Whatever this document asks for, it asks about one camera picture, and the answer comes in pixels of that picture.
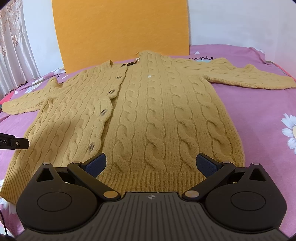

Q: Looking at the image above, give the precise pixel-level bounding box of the mustard cable knit cardigan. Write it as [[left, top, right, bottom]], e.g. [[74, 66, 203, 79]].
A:
[[1, 51, 295, 204]]

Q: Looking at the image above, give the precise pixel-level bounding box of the pink floral bed sheet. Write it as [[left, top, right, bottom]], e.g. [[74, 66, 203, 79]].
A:
[[1, 45, 295, 236]]

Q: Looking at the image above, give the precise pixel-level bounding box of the beige patterned curtain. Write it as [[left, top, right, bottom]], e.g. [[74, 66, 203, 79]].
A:
[[1, 1, 40, 98]]

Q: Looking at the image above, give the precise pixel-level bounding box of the orange board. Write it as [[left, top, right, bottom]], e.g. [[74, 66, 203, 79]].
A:
[[52, 0, 190, 73]]

